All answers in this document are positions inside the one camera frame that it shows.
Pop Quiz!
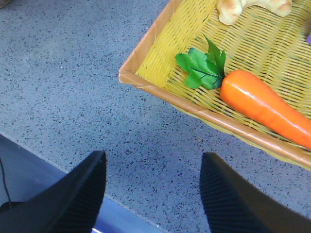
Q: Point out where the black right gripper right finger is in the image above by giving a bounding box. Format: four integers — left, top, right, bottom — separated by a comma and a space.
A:
199, 152, 311, 233

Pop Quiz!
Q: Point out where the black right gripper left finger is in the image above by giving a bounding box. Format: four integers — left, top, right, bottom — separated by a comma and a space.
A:
0, 151, 106, 233

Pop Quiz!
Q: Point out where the orange toy carrot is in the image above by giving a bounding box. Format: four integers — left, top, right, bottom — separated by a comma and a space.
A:
175, 36, 311, 150

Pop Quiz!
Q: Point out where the yellow woven basket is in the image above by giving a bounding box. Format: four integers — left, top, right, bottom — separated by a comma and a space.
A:
119, 0, 311, 169

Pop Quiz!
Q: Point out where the purple foam block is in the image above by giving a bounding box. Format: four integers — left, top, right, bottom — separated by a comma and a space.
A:
306, 34, 311, 44

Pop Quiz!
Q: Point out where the toy croissant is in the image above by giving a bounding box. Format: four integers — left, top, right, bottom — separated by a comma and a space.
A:
216, 0, 292, 25

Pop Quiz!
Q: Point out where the brown wicker basket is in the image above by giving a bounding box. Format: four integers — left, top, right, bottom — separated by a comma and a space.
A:
0, 0, 12, 9

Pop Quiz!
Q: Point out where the thin black cable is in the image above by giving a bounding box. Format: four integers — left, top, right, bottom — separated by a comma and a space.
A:
0, 157, 12, 207

